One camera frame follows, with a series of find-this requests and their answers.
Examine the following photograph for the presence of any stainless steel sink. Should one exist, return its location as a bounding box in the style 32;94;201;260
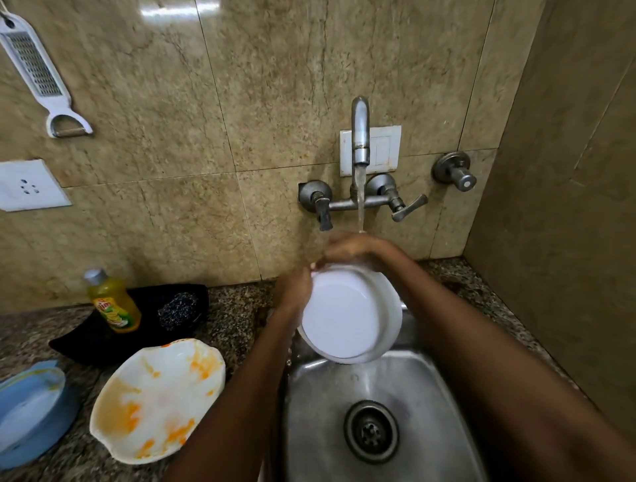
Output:
263;303;490;482

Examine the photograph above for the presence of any yellow dish soap bottle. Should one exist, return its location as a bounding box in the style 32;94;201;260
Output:
83;268;142;334

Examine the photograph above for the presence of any white switch plate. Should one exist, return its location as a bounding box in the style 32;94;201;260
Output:
339;125;402;178

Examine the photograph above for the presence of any white grater peeler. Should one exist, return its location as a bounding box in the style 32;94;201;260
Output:
0;11;94;139

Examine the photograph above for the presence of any person's right hand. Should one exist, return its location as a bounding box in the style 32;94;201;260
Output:
315;231;412;279

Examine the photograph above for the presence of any metal wall valve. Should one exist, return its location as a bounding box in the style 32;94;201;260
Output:
431;151;478;193

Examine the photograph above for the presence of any black tray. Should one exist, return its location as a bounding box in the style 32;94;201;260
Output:
48;283;210;368

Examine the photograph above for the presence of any blue plastic bowl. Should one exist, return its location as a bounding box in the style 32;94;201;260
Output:
0;360;80;471

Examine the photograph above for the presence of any stained white plate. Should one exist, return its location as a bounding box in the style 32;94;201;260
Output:
89;339;227;466

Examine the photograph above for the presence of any white round bowl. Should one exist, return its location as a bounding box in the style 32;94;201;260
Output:
297;264;403;365

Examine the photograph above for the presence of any sink drain strainer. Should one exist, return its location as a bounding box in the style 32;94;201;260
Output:
343;400;400;465

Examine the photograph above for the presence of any steel wool scrubber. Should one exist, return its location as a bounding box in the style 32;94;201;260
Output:
157;292;200;332

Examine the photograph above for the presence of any person's right forearm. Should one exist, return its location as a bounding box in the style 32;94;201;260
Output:
383;256;636;482

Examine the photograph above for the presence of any person's left forearm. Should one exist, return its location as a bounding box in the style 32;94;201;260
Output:
161;298;305;482

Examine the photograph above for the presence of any person's left hand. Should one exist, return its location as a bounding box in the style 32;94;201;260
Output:
272;264;319;317

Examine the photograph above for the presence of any metal wall faucet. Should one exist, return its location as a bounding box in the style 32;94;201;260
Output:
298;96;429;232

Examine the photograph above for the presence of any white wall socket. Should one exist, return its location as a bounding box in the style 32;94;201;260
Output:
0;159;73;213

